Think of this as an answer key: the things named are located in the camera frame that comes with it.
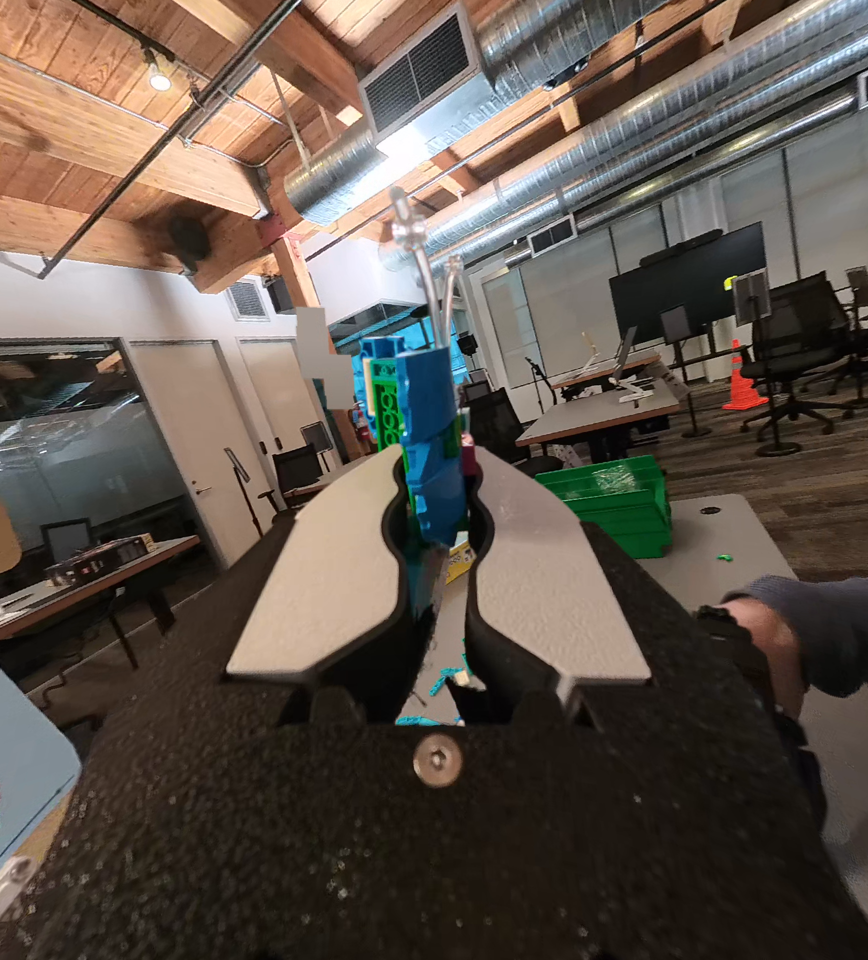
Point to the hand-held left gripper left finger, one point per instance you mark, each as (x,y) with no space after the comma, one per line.
(329,585)

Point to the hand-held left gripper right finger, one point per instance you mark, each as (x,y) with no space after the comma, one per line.
(554,592)

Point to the blue lego assembly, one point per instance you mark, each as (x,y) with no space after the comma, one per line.
(426,420)

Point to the person's right forearm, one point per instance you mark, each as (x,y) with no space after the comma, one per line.
(854,637)

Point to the teal lego piece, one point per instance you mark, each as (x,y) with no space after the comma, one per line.
(419,721)
(441,679)

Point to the person's right hand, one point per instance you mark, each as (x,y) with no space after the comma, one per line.
(775,652)

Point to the colourful printed paper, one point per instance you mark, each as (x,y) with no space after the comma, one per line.
(460,562)

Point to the stacked green plastic bins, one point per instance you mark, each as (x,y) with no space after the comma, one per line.
(614,502)

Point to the black office chair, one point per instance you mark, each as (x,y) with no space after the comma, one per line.
(794,330)
(494,420)
(297,469)

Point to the wooden top office table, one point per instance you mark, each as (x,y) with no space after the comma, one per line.
(175,549)

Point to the red fire extinguisher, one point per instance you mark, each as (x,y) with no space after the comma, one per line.
(361,427)

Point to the grey office table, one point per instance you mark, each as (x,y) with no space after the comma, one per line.
(599,412)

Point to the white laptop stand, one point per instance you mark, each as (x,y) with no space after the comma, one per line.
(633,388)

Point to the black box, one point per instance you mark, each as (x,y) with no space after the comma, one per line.
(104,559)

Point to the orange traffic cone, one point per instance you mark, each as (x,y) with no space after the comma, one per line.
(743,390)

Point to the black speaker on stand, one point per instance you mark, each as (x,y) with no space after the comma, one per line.
(468,345)

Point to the black tablet on stand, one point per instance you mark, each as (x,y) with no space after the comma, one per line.
(66,540)

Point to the black video bar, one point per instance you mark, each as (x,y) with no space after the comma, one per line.
(681,246)

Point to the black round ceiling speaker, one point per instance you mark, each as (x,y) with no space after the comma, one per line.
(189,240)

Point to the metal ceiling vent unit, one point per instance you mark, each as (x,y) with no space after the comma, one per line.
(419,75)

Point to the ceiling track spotlight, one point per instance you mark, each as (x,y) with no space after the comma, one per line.
(158,77)

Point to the grey wall vent grille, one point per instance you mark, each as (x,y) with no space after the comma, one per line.
(248,300)

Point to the large black wall screen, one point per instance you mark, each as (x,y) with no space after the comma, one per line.
(704,285)

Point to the short silver spiral duct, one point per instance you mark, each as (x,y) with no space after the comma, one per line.
(329,176)

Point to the long silver spiral duct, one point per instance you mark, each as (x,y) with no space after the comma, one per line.
(629,161)

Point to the wide silver spiral duct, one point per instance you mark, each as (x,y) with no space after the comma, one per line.
(554,45)

